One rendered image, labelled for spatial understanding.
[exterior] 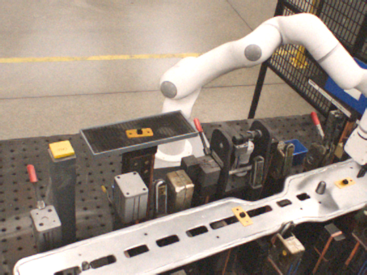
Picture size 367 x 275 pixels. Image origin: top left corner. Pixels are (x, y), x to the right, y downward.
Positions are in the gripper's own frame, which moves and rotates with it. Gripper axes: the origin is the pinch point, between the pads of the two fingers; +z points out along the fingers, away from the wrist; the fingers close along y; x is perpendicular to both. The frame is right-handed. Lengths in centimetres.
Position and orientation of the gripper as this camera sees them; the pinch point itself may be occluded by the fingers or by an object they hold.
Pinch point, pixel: (352, 167)
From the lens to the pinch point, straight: 182.7
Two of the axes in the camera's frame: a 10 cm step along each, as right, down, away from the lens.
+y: 4.8, 6.3, -6.1
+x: 8.6, -2.1, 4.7
